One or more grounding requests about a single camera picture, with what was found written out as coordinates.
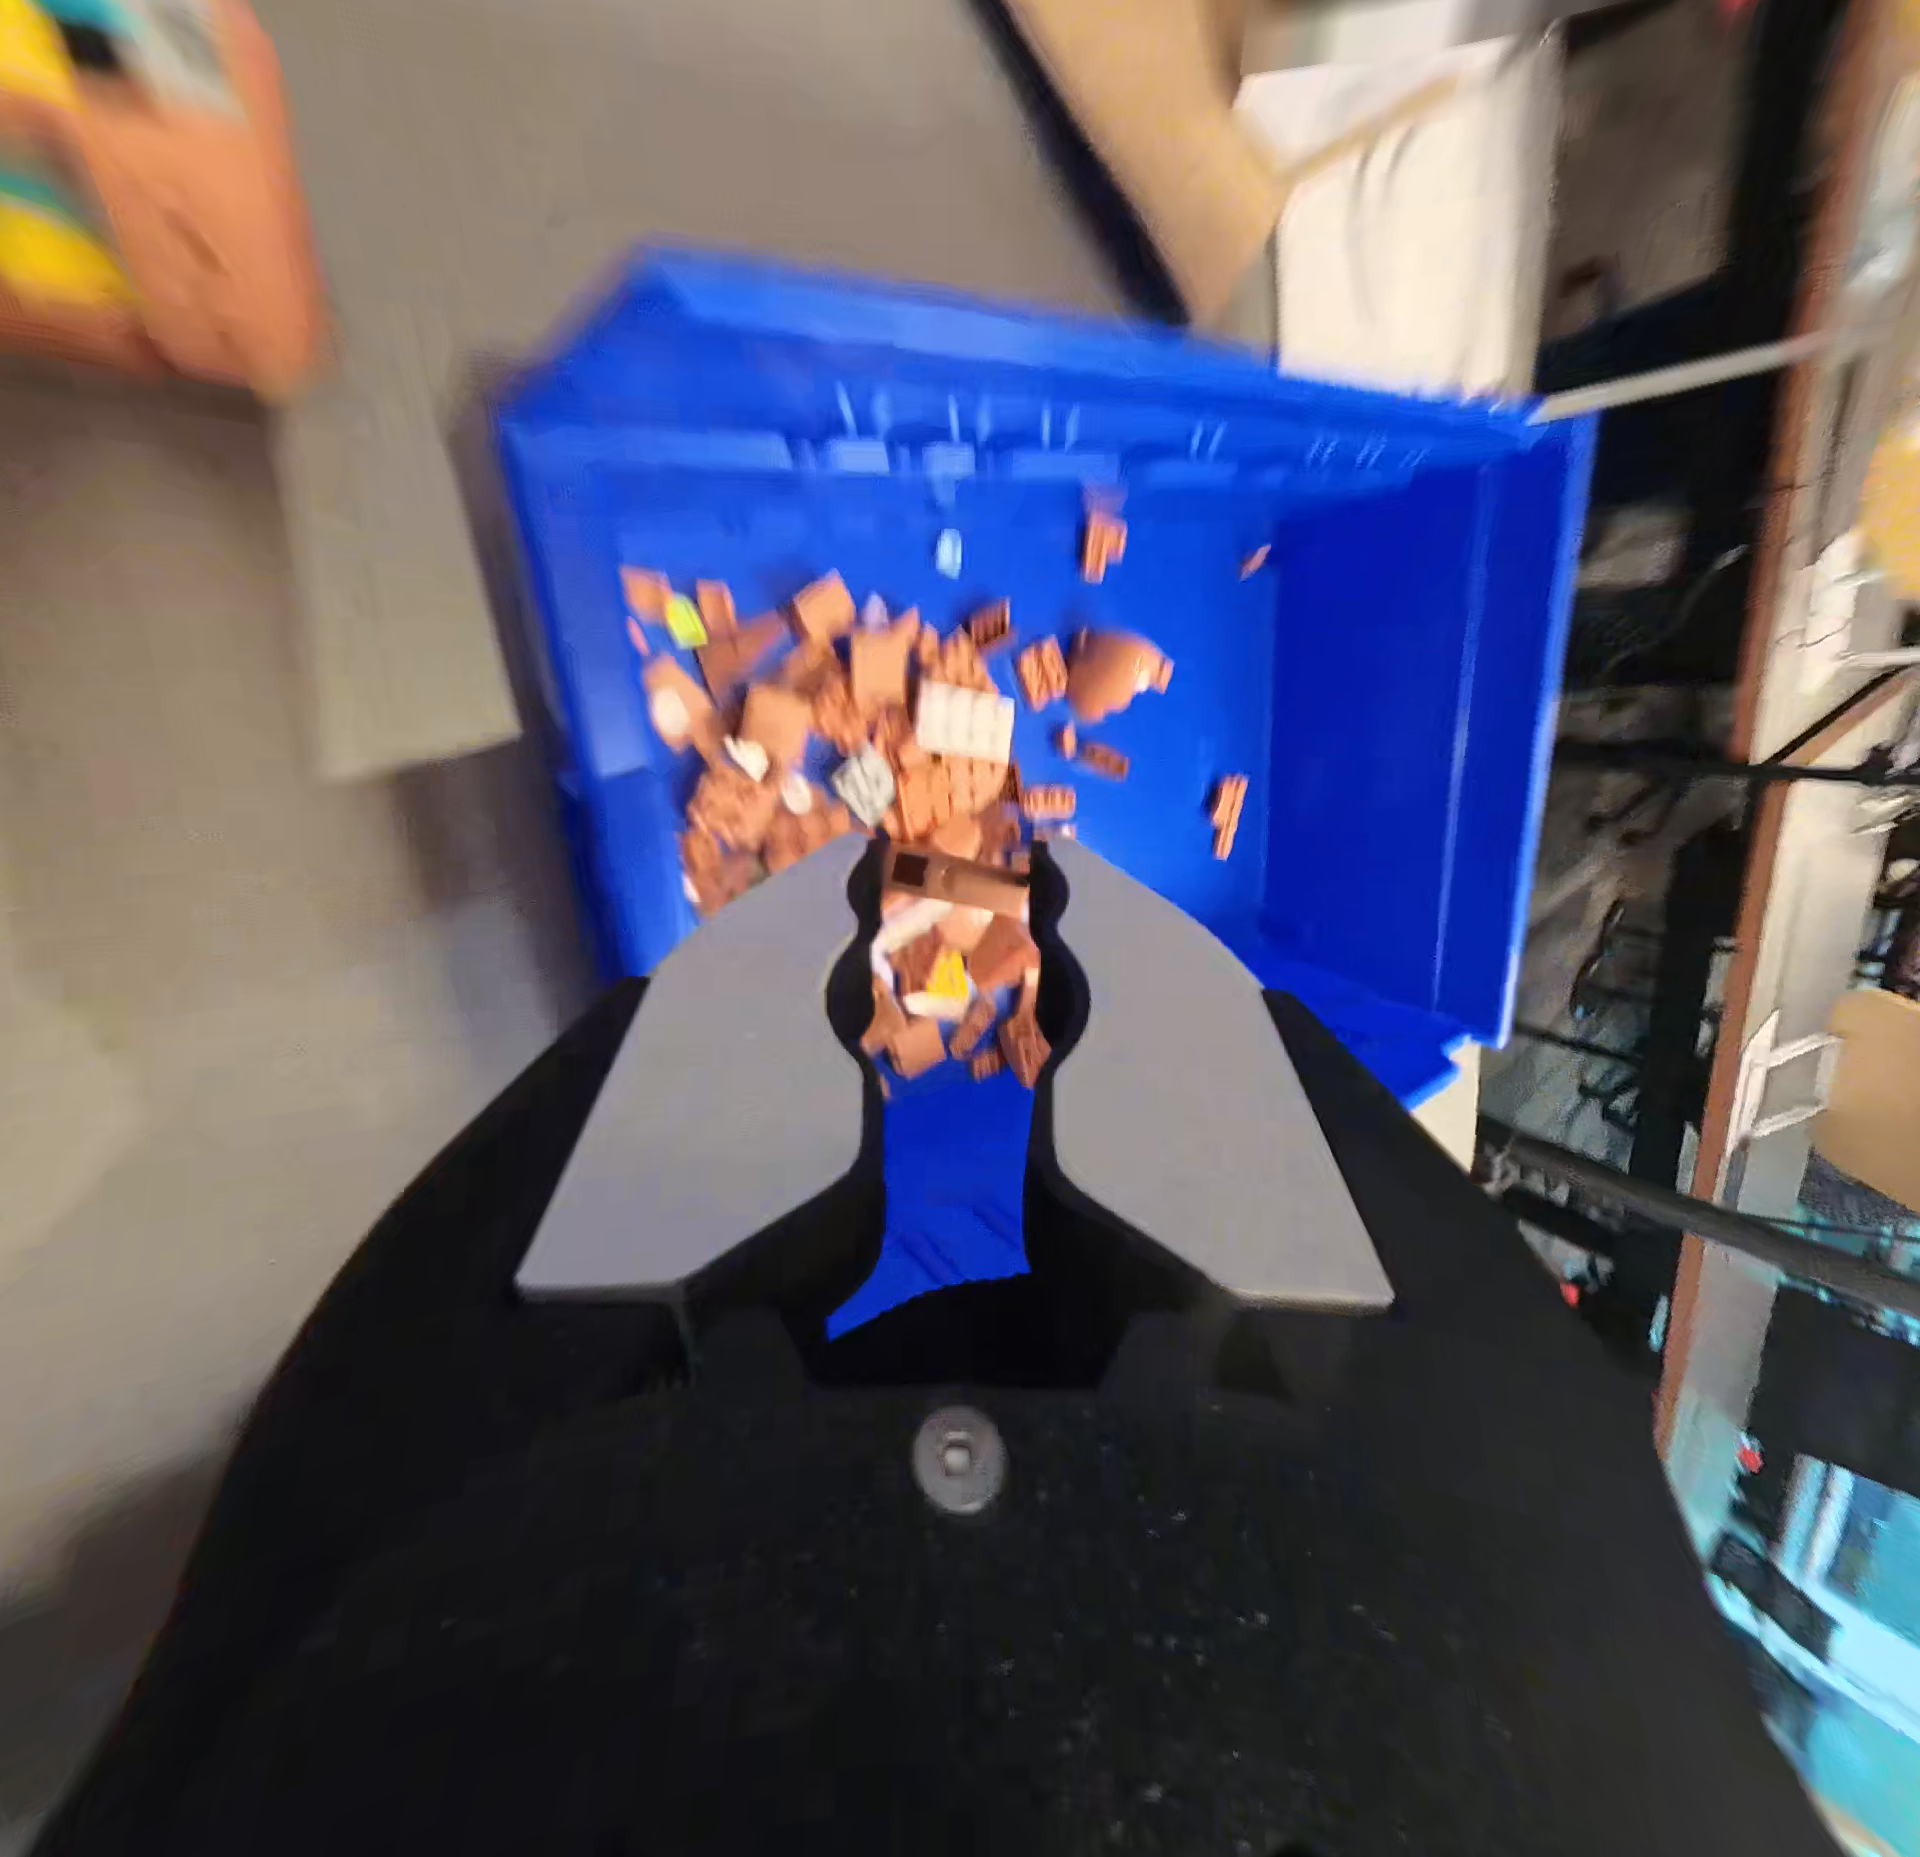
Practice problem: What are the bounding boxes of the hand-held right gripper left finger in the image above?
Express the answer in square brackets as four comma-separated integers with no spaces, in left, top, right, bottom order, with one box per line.
[514,833,890,1351]

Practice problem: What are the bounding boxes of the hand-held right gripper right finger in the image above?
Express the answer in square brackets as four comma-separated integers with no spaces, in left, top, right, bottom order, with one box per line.
[1029,833,1402,1368]

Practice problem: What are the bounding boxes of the pile of brown toy bricks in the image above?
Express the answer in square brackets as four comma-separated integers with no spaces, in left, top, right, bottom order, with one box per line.
[613,487,1268,1100]

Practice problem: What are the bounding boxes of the blue plastic bin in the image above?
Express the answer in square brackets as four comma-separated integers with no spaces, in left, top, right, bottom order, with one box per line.
[487,245,1602,1343]

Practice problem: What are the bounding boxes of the colourful toy brick model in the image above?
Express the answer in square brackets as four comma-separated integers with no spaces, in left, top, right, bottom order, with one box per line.
[0,0,328,401]

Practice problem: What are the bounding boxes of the white metal stand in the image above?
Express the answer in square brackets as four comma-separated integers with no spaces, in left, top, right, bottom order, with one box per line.
[1238,38,1568,410]

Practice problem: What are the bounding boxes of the printed cardboard box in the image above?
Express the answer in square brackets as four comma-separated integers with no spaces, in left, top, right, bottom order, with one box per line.
[957,0,1299,335]

